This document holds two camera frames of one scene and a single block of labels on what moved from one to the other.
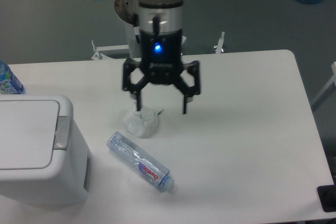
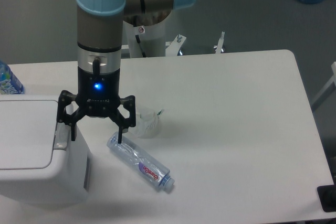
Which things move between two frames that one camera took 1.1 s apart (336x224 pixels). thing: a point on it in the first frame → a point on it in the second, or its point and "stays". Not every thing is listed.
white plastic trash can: x=44 y=160 stays
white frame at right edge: x=333 y=80 stays
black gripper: x=161 y=63 → x=98 y=96
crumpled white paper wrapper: x=143 y=123 stays
